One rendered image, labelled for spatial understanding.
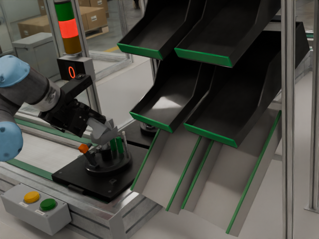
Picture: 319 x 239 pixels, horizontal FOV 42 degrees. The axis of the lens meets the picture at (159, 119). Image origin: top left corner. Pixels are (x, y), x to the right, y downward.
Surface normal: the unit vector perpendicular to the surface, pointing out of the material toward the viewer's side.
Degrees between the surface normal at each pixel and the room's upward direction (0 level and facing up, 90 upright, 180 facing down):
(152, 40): 25
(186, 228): 0
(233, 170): 45
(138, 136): 0
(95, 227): 90
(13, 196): 0
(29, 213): 90
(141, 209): 90
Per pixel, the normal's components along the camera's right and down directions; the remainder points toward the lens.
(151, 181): -0.61, -0.37
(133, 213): 0.79, 0.17
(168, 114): -0.43, -0.65
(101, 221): -0.61, 0.41
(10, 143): 0.46, 0.34
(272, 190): -0.13, -0.90
